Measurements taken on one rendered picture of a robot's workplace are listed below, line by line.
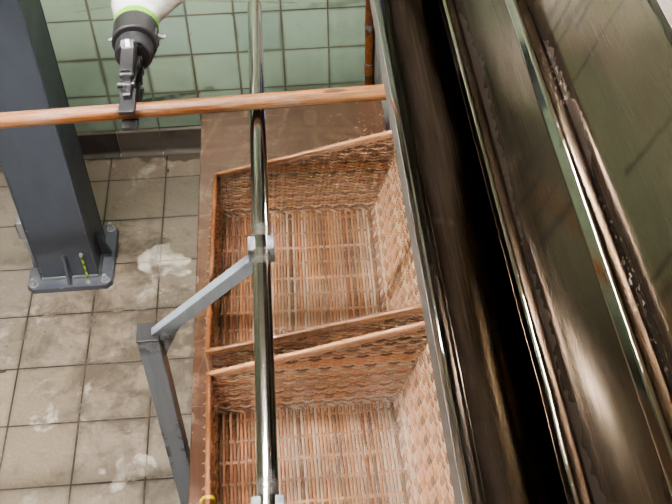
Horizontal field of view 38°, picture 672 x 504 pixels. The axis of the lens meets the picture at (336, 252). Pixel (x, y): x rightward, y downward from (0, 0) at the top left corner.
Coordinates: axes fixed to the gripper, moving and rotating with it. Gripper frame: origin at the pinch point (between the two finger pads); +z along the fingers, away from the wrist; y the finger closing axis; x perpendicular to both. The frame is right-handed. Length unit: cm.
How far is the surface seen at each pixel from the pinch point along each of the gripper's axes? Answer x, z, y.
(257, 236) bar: -22.7, 33.8, 1.7
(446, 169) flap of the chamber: -51, 46, -21
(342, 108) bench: -46, -71, 61
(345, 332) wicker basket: -38, 24, 42
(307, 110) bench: -36, -71, 61
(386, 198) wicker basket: -52, -22, 50
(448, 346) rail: -45, 79, -24
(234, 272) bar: -18.2, 35.6, 8.2
